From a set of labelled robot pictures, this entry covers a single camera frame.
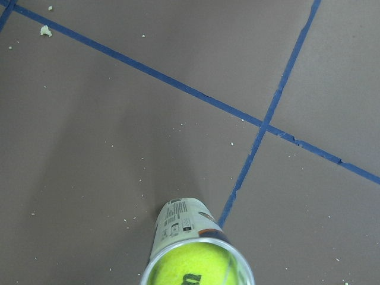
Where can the yellow Wilson tennis ball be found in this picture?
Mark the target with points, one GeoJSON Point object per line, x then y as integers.
{"type": "Point", "coordinates": [195, 263]}

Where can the clear tennis ball can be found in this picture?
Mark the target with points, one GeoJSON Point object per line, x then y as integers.
{"type": "Point", "coordinates": [188, 220]}

